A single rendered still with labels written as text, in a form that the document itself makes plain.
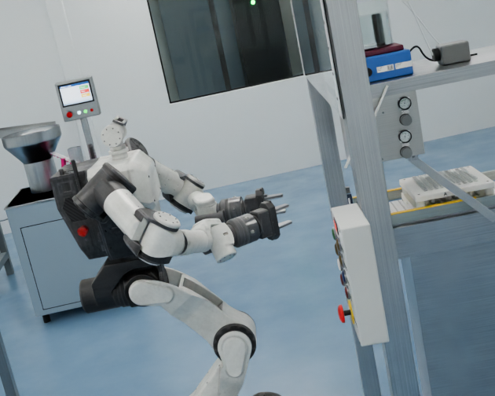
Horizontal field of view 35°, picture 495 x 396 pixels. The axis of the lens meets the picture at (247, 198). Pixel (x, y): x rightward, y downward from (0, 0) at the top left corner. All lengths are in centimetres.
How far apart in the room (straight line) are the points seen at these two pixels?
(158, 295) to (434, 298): 88
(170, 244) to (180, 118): 531
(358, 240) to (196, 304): 108
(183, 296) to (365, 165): 105
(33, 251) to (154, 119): 285
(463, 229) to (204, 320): 87
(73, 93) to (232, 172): 280
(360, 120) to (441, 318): 111
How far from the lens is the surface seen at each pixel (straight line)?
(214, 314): 258
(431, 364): 266
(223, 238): 229
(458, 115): 789
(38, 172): 495
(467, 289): 259
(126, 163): 239
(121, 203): 216
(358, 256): 159
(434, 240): 246
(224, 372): 262
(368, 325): 164
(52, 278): 487
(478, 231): 249
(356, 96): 163
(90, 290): 260
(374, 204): 168
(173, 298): 254
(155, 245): 209
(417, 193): 246
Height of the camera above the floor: 163
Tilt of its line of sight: 14 degrees down
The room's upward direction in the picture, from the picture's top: 12 degrees counter-clockwise
